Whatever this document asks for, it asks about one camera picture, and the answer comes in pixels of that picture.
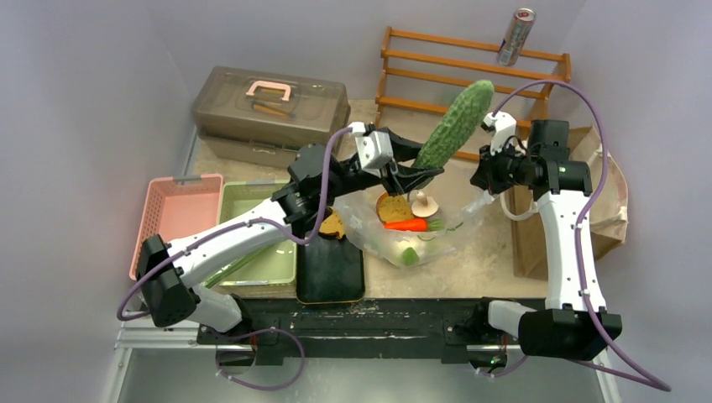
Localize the beige mushroom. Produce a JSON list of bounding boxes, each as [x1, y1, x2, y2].
[[411, 191, 440, 218]]

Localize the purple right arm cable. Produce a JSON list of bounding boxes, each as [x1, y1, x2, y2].
[[489, 79, 673, 393]]

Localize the pink plastic basket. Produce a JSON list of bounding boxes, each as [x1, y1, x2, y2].
[[128, 174, 224, 280]]

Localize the brown paper bag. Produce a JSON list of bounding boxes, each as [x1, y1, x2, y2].
[[511, 126, 628, 280]]

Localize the orange carrot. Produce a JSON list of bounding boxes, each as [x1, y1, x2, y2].
[[384, 217, 444, 233]]

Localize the pink box handle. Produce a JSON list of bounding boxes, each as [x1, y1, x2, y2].
[[245, 80, 292, 102]]

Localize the silver drink can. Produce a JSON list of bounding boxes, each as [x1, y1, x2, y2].
[[496, 8, 537, 66]]

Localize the clear plastic grocery bag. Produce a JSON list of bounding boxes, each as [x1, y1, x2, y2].
[[333, 188, 491, 268]]

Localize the orange wooden rack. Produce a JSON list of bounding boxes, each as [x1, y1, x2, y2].
[[374, 26, 573, 141]]

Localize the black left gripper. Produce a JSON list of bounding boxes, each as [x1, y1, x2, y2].
[[317, 128, 442, 201]]

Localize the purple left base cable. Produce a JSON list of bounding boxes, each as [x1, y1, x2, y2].
[[215, 327, 307, 391]]

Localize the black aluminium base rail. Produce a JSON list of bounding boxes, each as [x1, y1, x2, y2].
[[113, 297, 623, 403]]

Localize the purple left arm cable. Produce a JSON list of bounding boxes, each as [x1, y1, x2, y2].
[[115, 126, 357, 322]]

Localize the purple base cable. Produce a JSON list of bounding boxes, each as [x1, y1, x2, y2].
[[215, 327, 307, 391], [475, 353, 530, 379]]

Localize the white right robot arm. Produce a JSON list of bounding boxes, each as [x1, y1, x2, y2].
[[470, 113, 622, 361]]

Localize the green plastic basket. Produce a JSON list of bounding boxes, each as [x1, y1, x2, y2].
[[217, 180, 296, 287]]

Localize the black tray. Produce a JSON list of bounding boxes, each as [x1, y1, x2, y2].
[[296, 236, 366, 305]]

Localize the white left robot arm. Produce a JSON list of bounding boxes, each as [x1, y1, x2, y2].
[[129, 123, 444, 343]]

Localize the green bumpy cucumber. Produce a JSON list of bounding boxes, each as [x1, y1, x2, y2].
[[412, 80, 495, 168]]

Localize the brown bread piece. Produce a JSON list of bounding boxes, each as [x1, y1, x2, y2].
[[375, 193, 415, 223], [318, 207, 345, 240]]

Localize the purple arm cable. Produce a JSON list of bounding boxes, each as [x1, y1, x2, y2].
[[115, 126, 357, 322], [489, 79, 673, 393]]

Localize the brown translucent storage box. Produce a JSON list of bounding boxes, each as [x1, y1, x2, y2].
[[191, 66, 351, 168]]

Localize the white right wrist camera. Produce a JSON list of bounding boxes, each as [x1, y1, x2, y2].
[[481, 111, 516, 155]]

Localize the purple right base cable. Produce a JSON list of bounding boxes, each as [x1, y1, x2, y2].
[[475, 353, 530, 379]]

